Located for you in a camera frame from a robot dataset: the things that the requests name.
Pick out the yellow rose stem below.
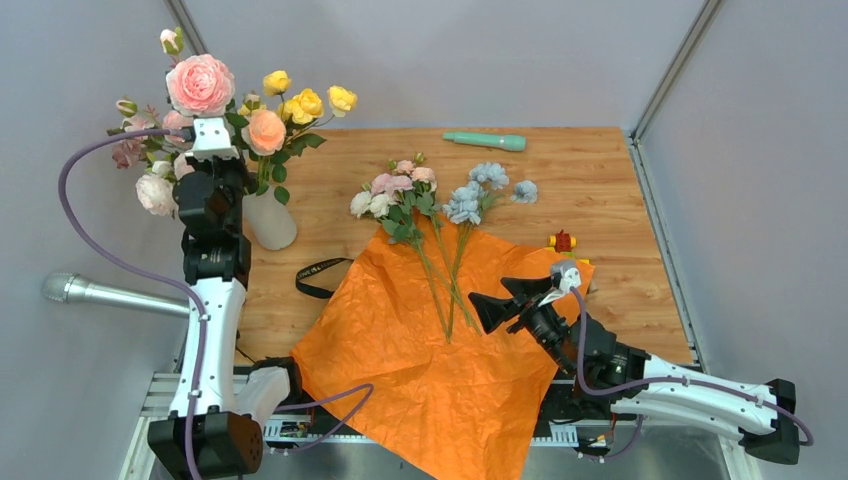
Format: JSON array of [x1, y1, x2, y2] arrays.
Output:
[[262, 70, 358, 156]]

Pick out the large pink rose stem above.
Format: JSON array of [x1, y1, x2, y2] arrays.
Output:
[[159, 28, 235, 118]]

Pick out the blue grey flower stem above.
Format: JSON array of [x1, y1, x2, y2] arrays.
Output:
[[442, 162, 509, 341]]

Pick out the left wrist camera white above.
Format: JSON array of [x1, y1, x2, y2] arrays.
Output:
[[186, 117, 239, 161]]

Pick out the pink white rose stem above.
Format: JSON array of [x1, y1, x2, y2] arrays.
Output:
[[225, 91, 290, 205]]

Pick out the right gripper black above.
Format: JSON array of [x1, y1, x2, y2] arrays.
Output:
[[467, 279, 575, 377]]

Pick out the teal handheld tool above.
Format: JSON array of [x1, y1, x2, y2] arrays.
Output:
[[442, 132, 526, 152]]

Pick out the flower bouquet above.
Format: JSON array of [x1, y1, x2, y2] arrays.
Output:
[[349, 152, 482, 341]]

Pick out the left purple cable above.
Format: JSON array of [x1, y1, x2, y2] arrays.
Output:
[[58, 127, 207, 480]]

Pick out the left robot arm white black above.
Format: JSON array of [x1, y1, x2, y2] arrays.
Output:
[[147, 157, 307, 479]]

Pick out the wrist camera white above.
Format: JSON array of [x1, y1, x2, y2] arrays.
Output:
[[539, 259, 582, 306], [186, 117, 239, 161]]

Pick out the white ceramic vase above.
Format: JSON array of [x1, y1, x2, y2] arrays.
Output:
[[243, 189, 297, 251]]

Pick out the silver microphone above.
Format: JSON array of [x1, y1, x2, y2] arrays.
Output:
[[41, 272, 190, 318]]

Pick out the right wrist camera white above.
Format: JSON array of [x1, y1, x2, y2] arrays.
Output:
[[539, 259, 582, 306]]

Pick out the orange yellow wrapping paper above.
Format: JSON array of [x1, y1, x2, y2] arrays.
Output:
[[292, 218, 557, 479]]

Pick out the pink flowers in vase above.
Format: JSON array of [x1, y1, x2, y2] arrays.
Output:
[[108, 97, 194, 217]]

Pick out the pile of coloured toy blocks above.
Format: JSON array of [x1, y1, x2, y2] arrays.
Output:
[[545, 230, 591, 265]]

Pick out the black ribbon with gold text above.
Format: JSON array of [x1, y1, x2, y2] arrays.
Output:
[[294, 256, 356, 301]]

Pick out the loose blue grey flower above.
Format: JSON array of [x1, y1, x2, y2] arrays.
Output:
[[510, 180, 539, 204]]

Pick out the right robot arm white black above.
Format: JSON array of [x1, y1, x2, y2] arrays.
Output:
[[468, 267, 814, 465]]

